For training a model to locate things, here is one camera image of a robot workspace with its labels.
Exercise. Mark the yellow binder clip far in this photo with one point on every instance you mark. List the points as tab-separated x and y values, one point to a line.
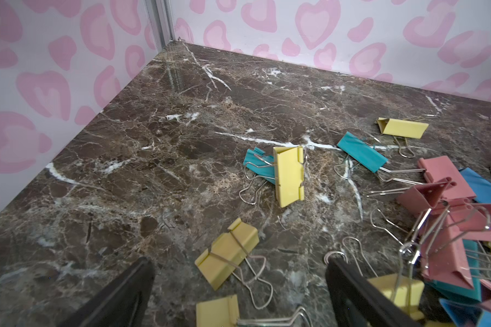
402	131

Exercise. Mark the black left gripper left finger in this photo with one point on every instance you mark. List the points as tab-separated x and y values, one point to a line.
121	303

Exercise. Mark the yellow binder clip upright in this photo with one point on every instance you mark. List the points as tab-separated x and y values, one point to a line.
289	174

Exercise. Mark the pink binder clip flat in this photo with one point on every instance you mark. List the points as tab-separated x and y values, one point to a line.
434	170

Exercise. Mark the pink binder clip pile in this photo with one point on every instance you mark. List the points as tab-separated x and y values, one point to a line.
447	216

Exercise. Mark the blue binder clip right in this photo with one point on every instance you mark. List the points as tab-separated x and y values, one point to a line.
480	186

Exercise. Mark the teal binder clip middle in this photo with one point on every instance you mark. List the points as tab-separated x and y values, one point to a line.
372	159

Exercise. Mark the yellow binder clip near finger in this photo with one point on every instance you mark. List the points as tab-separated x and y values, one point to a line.
408	293

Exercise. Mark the teal binder clip under yellow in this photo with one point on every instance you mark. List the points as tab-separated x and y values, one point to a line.
258	166

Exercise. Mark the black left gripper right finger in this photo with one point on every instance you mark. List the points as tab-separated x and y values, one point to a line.
357	303

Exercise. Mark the yellow binder clip bottom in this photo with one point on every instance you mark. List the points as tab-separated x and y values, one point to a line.
225	312

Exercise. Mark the yellow binder clip lower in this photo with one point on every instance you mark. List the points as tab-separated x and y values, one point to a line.
231	255

